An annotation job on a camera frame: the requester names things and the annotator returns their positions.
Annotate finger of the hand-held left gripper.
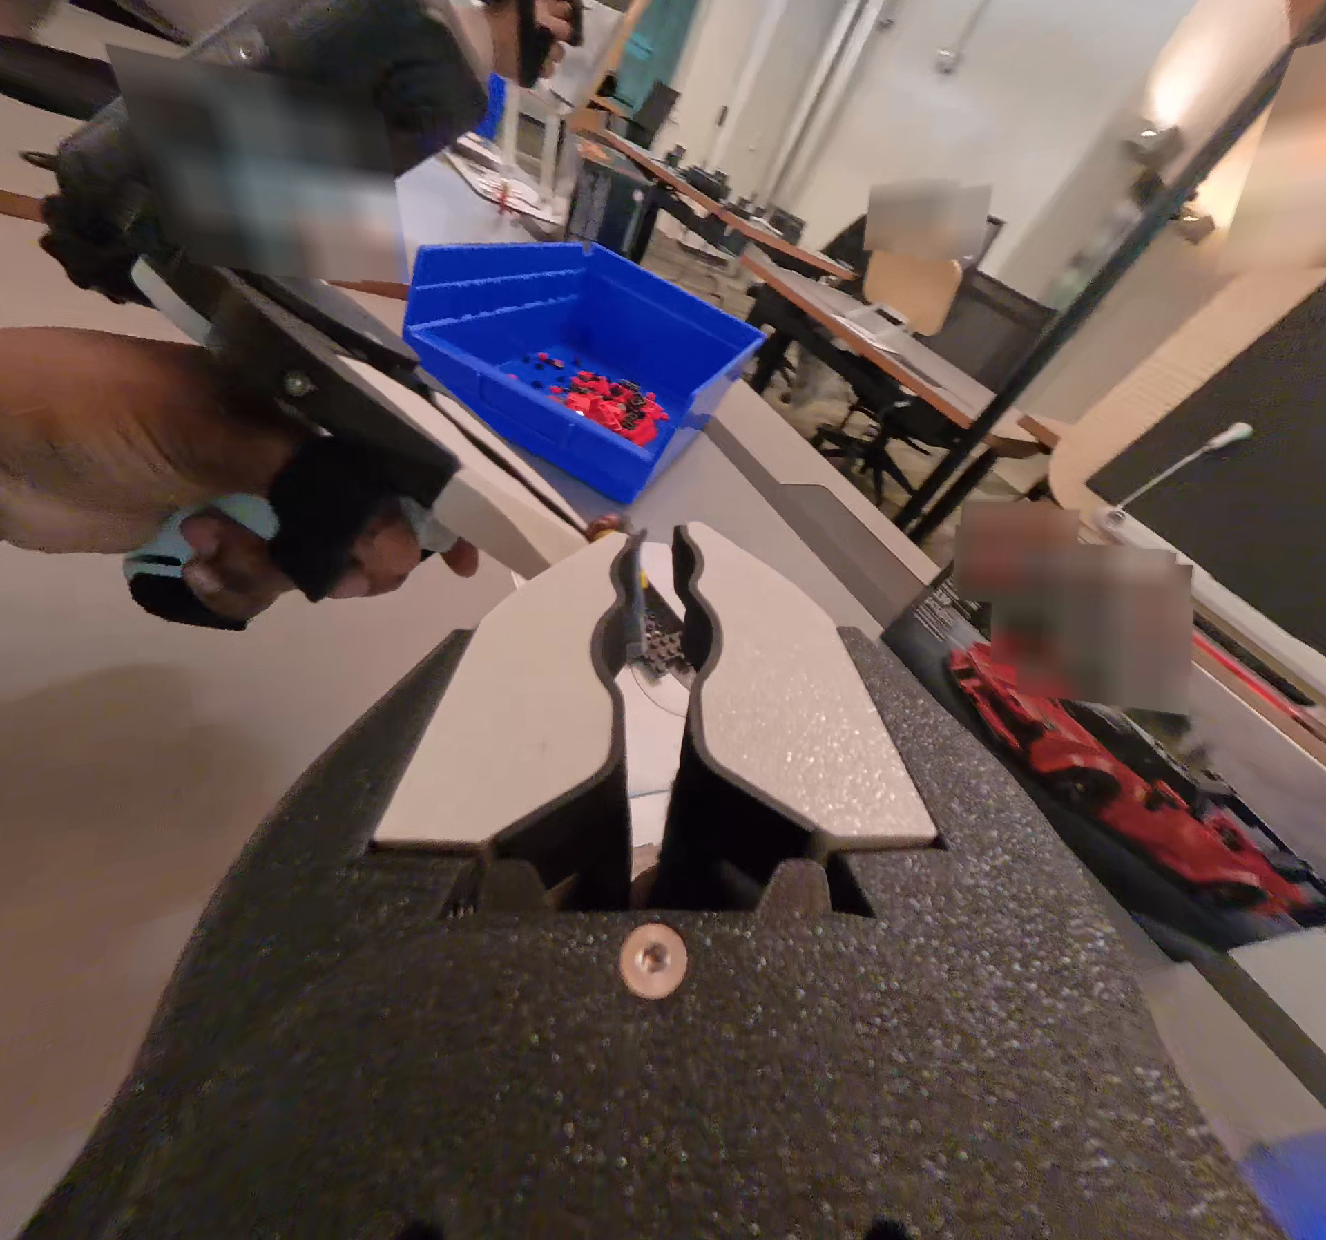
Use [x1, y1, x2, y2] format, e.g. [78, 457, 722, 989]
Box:
[429, 468, 593, 581]
[330, 358, 593, 540]

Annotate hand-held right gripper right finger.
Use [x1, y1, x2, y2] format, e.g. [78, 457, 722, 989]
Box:
[657, 523, 940, 912]

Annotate papers on table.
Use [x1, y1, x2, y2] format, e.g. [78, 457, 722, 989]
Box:
[443, 134, 572, 228]

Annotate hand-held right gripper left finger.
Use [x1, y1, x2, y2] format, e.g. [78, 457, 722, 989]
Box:
[369, 532, 645, 912]

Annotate person's left hand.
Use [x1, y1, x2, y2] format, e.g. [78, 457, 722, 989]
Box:
[0, 328, 482, 624]

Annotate red car instruction booklet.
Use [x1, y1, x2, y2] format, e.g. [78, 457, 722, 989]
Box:
[880, 568, 1326, 964]

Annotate heap of red toy bricks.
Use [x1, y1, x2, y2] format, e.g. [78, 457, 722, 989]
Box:
[505, 354, 674, 450]

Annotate blue plastic bin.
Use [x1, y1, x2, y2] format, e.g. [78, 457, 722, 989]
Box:
[401, 241, 768, 508]

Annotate black door frame post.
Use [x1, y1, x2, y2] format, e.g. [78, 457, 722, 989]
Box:
[891, 18, 1326, 540]

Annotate white gooseneck microphone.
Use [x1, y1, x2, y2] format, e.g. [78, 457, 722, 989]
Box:
[1096, 422, 1256, 540]

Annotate wooden chair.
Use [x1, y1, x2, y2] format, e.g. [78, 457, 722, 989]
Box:
[861, 251, 967, 339]

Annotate black office chair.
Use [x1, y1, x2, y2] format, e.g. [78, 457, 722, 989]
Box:
[625, 80, 683, 153]

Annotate long wooden table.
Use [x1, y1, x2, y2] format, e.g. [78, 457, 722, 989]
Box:
[576, 121, 1049, 459]

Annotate dark grey toy brick model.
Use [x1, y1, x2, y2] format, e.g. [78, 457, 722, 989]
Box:
[619, 534, 692, 685]

